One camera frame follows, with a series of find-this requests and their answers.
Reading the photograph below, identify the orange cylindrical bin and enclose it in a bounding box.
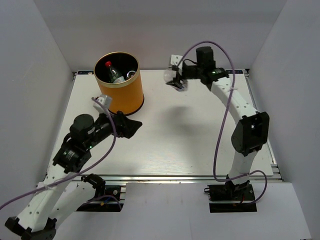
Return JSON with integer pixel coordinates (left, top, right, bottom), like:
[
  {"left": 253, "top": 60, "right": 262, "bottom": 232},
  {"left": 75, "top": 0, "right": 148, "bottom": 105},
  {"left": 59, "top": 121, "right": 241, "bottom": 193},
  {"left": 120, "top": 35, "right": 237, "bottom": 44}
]
[{"left": 93, "top": 51, "right": 145, "bottom": 116}]

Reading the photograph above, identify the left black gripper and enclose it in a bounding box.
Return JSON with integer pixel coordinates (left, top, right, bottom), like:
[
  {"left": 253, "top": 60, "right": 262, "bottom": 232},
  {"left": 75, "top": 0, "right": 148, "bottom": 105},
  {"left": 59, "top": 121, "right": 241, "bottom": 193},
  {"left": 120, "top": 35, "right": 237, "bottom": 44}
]
[{"left": 86, "top": 107, "right": 143, "bottom": 150}]

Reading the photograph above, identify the purple cable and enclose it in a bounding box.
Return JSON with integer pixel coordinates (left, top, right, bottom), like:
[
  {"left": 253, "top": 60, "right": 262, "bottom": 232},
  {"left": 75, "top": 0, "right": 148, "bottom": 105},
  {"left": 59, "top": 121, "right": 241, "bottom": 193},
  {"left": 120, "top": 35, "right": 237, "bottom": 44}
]
[
  {"left": 0, "top": 96, "right": 123, "bottom": 212},
  {"left": 178, "top": 41, "right": 268, "bottom": 206}
]

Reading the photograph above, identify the large red-label clear bottle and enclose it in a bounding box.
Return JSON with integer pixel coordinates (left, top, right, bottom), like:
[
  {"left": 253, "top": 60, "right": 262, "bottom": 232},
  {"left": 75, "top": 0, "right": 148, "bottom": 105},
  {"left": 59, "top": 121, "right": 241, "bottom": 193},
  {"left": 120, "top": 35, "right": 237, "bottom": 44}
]
[{"left": 105, "top": 61, "right": 125, "bottom": 84}]

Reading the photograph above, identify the blue corner sticker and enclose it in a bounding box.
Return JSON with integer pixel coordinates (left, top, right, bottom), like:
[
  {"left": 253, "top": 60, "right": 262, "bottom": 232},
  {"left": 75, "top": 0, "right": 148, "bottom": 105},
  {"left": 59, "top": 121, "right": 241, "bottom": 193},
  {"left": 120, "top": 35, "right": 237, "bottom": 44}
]
[
  {"left": 77, "top": 70, "right": 94, "bottom": 75},
  {"left": 226, "top": 69, "right": 244, "bottom": 75}
]

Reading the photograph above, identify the blue-label clear bottle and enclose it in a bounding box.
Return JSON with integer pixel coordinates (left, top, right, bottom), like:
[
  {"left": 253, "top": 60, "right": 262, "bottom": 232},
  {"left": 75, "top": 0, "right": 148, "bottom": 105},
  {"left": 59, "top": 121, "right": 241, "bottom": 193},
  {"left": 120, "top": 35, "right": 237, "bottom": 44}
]
[{"left": 162, "top": 66, "right": 188, "bottom": 93}]

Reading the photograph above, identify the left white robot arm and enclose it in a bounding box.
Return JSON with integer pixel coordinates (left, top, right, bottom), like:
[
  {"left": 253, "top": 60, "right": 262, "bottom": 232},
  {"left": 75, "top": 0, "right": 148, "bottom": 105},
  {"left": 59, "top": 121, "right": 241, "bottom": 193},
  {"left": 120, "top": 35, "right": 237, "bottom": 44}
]
[{"left": 4, "top": 111, "right": 143, "bottom": 240}]

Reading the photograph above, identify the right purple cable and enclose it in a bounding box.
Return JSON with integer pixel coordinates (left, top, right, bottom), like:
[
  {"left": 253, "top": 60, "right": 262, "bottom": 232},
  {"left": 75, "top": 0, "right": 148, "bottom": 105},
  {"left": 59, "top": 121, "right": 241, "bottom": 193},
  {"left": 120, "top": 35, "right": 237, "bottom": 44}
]
[{"left": 178, "top": 41, "right": 268, "bottom": 206}]

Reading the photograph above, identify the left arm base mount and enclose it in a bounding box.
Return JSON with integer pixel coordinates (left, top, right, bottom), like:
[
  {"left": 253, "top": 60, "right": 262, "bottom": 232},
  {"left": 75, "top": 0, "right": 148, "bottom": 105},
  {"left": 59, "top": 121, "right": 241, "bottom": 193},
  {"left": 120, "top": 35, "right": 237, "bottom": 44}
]
[{"left": 76, "top": 173, "right": 124, "bottom": 213}]

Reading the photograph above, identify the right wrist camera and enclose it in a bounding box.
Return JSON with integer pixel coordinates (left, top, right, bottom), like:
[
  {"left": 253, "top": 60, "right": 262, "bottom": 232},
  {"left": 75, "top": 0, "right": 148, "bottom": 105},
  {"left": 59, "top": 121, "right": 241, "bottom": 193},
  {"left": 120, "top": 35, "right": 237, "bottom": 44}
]
[{"left": 169, "top": 54, "right": 183, "bottom": 70}]

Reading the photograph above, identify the left blue corner sticker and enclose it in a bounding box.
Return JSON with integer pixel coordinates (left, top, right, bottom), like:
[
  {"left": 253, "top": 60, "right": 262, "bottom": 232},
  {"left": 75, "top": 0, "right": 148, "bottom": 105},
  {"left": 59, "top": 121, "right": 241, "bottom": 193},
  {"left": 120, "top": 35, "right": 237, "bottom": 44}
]
[{"left": 77, "top": 70, "right": 94, "bottom": 75}]

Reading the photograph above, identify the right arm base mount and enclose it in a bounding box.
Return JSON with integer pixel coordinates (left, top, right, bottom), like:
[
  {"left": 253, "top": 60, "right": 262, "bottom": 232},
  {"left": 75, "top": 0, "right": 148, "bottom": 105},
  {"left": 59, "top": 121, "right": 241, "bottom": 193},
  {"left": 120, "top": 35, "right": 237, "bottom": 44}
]
[{"left": 204, "top": 184, "right": 257, "bottom": 213}]

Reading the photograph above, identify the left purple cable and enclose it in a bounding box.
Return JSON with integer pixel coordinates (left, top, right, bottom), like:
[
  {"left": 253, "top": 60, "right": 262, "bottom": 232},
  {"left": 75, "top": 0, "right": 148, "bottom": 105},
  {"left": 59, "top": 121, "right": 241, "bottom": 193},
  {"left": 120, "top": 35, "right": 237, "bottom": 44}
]
[{"left": 0, "top": 96, "right": 123, "bottom": 212}]

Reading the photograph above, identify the right blue corner sticker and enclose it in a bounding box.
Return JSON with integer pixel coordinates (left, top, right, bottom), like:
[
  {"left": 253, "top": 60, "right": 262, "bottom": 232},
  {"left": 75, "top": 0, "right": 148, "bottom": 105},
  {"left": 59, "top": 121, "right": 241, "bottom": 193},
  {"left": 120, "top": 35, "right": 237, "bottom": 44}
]
[{"left": 226, "top": 69, "right": 244, "bottom": 75}]

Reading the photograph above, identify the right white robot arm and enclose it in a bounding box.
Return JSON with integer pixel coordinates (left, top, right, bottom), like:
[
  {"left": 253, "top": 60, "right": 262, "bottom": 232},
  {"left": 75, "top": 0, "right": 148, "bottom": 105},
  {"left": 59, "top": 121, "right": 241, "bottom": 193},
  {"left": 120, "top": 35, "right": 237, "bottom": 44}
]
[{"left": 164, "top": 46, "right": 270, "bottom": 200}]

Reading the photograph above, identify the yellow-cap orange-label bottle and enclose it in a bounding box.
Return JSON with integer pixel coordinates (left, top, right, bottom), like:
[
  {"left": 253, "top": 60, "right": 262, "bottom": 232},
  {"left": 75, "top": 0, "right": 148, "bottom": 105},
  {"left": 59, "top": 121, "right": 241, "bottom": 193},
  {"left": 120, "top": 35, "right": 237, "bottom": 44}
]
[{"left": 125, "top": 70, "right": 136, "bottom": 80}]

